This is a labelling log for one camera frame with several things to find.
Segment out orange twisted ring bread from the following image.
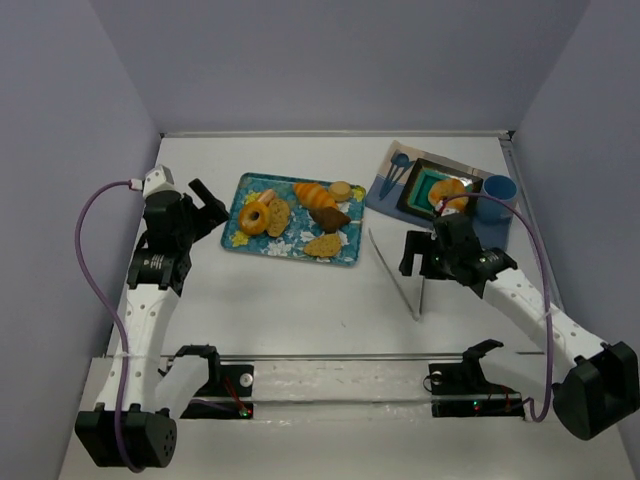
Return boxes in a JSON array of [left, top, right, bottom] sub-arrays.
[[427, 178, 469, 212]]

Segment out metal serving tongs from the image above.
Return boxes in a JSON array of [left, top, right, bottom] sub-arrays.
[[367, 228, 424, 322]]

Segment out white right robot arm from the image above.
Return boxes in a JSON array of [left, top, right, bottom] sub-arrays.
[[421, 213, 639, 440]]

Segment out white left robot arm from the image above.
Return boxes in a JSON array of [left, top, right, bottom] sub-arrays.
[[74, 172, 229, 473]]

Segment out brown bread slice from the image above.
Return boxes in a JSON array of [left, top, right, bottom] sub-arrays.
[[266, 198, 291, 238]]

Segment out tan bread slice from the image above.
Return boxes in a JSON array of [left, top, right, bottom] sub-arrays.
[[303, 233, 342, 258]]

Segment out dark brown chocolate bread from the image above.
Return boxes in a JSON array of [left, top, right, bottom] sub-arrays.
[[309, 207, 351, 234]]

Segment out blue plastic cup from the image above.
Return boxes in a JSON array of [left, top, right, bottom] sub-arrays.
[[476, 175, 518, 223]]

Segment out small pale round roll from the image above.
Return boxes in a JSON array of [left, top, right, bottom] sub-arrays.
[[257, 189, 276, 205]]

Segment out blue cloth placemat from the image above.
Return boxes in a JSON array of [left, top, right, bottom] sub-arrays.
[[366, 141, 511, 249]]

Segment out green square plate dark rim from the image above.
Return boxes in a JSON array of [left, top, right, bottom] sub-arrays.
[[397, 159, 484, 221]]

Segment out blue floral serving tray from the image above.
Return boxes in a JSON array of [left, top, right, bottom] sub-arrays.
[[221, 172, 366, 267]]

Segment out blue plastic fork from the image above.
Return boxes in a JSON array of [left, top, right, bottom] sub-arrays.
[[379, 154, 403, 199]]

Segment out small round tan bun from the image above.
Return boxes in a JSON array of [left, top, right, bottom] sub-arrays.
[[328, 181, 353, 203]]

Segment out orange striped croissant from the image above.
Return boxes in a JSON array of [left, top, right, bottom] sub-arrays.
[[293, 182, 338, 210]]

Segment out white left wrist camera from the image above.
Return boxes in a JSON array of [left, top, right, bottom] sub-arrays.
[[142, 165, 176, 199]]

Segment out glazed ring donut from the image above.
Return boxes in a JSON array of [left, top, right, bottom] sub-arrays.
[[238, 201, 270, 236]]

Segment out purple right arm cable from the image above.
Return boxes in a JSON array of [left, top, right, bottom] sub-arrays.
[[434, 194, 555, 424]]

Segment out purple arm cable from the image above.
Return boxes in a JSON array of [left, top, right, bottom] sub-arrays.
[[74, 179, 149, 474], [434, 194, 555, 424]]

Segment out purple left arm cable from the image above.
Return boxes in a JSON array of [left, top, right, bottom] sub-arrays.
[[74, 179, 149, 474]]

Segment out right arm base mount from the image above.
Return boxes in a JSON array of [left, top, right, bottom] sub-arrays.
[[423, 339, 525, 419]]

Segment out metal rail bar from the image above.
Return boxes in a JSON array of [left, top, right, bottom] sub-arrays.
[[154, 352, 466, 363]]

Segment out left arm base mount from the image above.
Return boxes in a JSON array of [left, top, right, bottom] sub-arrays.
[[159, 345, 254, 420]]

